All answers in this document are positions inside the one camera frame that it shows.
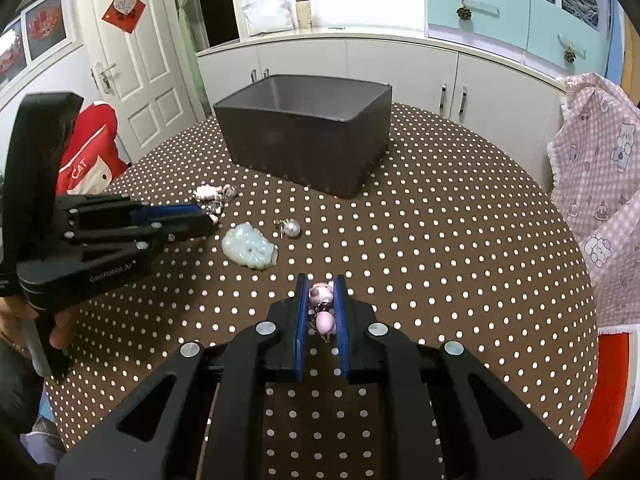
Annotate brown polka dot tablecloth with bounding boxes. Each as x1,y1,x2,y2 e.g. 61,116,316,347
42,102,599,480

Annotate row of hanging clothes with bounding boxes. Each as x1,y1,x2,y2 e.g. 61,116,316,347
606,2,640,106

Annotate white framed window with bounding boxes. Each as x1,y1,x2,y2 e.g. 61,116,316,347
0,0,83,111

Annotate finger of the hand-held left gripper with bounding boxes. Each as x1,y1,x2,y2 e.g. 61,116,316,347
56,195,204,232
65,211,221,267

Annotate silver door handle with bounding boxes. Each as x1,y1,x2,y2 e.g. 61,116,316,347
90,61,118,92

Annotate white bag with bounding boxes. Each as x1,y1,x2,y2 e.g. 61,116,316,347
241,0,295,37

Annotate teal drawer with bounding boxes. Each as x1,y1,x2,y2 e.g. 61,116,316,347
527,0,613,78
424,0,532,51

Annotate pink flower bracelet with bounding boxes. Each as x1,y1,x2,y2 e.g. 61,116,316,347
194,183,237,223

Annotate red window sticker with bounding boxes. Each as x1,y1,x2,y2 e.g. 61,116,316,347
0,30,23,78
27,5,66,43

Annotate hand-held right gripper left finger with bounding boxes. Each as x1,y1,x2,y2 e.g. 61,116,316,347
55,273,310,480

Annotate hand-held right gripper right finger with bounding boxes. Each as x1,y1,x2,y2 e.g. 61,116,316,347
332,274,586,480

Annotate pale green jade pendant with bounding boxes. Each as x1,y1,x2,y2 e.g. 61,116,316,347
221,222,279,272

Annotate red cushion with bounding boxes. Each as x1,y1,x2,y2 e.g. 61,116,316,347
55,101,130,196

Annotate red diamond door decoration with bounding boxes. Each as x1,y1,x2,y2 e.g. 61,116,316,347
101,0,147,35

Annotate red stool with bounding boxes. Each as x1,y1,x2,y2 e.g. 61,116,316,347
570,332,632,466

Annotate pink printed blanket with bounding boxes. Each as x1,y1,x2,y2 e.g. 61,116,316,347
546,72,640,333

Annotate white door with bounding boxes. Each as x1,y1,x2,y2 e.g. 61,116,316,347
75,0,196,158

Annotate green curtain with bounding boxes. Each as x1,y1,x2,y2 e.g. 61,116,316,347
167,0,211,51

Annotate dark brown storage box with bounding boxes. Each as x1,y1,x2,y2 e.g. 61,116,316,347
213,74,393,199

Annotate person's left forearm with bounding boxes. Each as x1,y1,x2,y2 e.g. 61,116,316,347
0,342,48,436

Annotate white low cabinet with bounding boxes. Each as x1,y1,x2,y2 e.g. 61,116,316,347
195,25,571,191

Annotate folded blue jeans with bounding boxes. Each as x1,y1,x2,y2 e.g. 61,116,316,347
559,0,601,28

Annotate person's left hand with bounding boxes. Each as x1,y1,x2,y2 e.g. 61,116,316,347
0,292,78,358

